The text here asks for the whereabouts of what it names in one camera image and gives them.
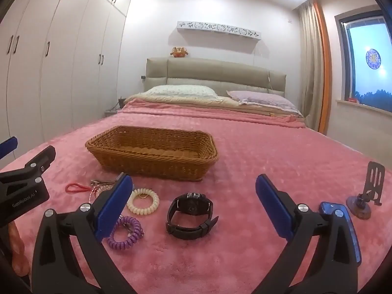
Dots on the small red box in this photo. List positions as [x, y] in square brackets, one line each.
[353, 100]

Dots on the white wardrobe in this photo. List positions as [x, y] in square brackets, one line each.
[67, 52]

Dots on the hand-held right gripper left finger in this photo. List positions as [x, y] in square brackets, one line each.
[113, 208]

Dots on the beige padded headboard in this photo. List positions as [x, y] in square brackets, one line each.
[214, 73]

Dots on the black wrist watch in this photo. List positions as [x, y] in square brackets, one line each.
[190, 205]

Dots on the orange plush toy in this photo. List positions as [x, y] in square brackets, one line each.
[179, 52]

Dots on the metal phone stand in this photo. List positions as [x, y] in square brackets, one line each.
[375, 177]

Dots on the lilac pillow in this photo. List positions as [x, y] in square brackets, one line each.
[263, 101]

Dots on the bedside table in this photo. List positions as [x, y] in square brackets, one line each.
[111, 111]

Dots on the person's left hand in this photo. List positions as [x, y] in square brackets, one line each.
[20, 251]

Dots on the white floral pillow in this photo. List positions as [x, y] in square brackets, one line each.
[180, 91]

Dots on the pink fleece blanket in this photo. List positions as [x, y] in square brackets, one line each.
[245, 165]

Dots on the brown wicker basket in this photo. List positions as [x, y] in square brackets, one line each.
[153, 165]

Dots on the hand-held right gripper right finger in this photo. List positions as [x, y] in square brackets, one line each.
[275, 208]

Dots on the round blue window sticker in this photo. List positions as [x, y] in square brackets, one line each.
[374, 58]

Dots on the dark framed window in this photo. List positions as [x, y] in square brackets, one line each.
[367, 79]

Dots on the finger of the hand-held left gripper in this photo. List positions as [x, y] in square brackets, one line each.
[7, 147]
[39, 157]

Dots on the white decorative wall shelf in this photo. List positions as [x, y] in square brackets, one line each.
[217, 28]

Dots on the beige and orange curtain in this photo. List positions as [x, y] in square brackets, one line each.
[315, 67]

